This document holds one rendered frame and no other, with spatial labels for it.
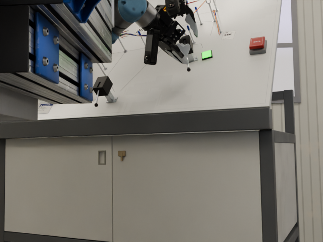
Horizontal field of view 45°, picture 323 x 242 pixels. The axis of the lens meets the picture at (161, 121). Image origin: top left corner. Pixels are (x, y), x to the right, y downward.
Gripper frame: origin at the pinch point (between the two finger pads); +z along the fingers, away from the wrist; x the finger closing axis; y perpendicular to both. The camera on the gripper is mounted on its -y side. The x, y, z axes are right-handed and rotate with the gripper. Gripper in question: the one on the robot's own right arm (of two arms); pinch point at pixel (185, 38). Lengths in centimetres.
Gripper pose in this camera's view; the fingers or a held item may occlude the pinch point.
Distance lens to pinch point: 149.6
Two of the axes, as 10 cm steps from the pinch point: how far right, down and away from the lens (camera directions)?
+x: -9.4, 2.3, 2.7
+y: 1.7, -3.9, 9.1
